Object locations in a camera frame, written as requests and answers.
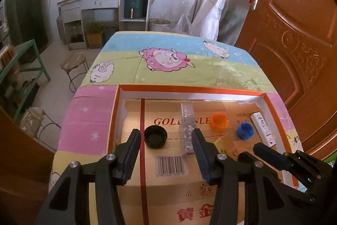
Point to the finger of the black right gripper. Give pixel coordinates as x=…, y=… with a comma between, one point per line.
x=272, y=157

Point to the white plastic bag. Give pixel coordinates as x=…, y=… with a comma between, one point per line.
x=206, y=22

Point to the large orange bottle cap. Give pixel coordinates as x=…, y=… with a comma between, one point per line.
x=219, y=121

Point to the potted green plant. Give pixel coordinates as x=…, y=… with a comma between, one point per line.
x=98, y=33

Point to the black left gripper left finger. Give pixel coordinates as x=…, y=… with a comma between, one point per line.
x=68, y=201

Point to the blue bottle cap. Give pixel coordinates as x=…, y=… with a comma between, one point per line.
x=245, y=131

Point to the dark green cabinet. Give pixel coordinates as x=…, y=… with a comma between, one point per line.
x=25, y=22

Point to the shallow orange cardboard tray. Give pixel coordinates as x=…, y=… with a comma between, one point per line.
x=166, y=186

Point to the gold rectangular box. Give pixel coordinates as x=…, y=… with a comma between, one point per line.
x=226, y=147

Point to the clear floral rectangular box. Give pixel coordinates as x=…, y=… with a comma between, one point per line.
x=187, y=124

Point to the dark green air fryer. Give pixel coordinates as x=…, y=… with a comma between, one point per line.
x=134, y=9

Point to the green metal shelf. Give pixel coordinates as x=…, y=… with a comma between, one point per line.
x=18, y=82

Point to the grey kitchen counter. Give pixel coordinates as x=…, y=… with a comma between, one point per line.
x=79, y=15

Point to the brown wooden door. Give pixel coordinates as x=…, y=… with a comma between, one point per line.
x=294, y=43

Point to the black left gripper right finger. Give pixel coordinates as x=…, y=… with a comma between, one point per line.
x=219, y=170

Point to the white cartoon rectangular box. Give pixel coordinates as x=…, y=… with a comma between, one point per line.
x=262, y=129

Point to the colourful cartoon bed sheet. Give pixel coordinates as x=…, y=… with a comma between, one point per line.
x=148, y=58

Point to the black bottle cap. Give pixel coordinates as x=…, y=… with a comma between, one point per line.
x=155, y=136

